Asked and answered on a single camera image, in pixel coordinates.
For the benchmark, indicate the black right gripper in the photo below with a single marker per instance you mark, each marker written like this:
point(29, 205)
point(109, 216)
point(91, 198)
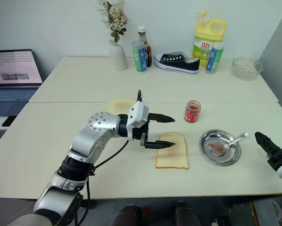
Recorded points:
point(280, 156)

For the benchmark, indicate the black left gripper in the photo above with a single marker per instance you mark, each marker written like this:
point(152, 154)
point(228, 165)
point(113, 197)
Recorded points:
point(138, 133)

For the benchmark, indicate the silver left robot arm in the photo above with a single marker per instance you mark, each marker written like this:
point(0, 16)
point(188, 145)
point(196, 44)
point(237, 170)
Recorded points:
point(96, 136)

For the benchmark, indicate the silver metal spoon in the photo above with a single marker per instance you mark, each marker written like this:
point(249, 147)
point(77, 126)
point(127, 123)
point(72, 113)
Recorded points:
point(237, 140)

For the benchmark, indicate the white bread slice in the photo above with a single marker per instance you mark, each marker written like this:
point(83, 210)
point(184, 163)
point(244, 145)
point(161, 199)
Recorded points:
point(176, 157)

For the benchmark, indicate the red jam glass jar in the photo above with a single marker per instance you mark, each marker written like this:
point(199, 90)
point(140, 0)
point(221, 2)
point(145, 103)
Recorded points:
point(192, 113)

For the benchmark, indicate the pink jam blob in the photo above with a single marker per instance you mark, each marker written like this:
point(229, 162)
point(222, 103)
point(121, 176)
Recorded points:
point(216, 147)

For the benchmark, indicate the toasted bread slice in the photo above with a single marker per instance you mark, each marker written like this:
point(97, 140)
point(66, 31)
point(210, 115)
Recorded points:
point(118, 105)

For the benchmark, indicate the round stainless steel plate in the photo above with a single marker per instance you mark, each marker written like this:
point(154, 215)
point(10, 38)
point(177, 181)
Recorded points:
point(225, 157)

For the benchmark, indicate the black white canvas shoe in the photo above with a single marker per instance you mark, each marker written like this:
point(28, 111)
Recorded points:
point(178, 63)

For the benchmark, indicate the clear glass bowl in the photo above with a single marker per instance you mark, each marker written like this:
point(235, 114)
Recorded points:
point(247, 68)

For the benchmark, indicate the blue green tube container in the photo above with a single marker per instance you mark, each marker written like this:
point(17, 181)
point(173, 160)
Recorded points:
point(215, 58)
point(139, 58)

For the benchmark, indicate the dark sauce glass bottle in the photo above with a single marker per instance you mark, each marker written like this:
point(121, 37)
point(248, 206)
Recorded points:
point(148, 50)

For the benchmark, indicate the white ceramic vase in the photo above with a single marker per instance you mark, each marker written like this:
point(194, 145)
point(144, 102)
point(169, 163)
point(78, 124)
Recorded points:
point(118, 57)

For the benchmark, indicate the dark rounded shape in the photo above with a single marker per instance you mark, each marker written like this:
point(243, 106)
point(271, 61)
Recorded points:
point(127, 216)

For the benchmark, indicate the yellow detergent pump bottle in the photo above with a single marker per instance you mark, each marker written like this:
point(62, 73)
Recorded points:
point(206, 37)

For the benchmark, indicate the dried flower bouquet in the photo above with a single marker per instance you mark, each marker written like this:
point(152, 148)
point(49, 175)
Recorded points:
point(115, 18)

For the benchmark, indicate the silver robot torso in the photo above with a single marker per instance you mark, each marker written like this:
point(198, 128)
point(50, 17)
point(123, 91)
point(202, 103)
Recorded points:
point(30, 220)

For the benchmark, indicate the open blue laptop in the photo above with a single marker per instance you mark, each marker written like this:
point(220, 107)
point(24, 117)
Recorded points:
point(13, 70)

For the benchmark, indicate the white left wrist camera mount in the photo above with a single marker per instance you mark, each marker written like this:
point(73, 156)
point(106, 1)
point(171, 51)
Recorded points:
point(138, 114)

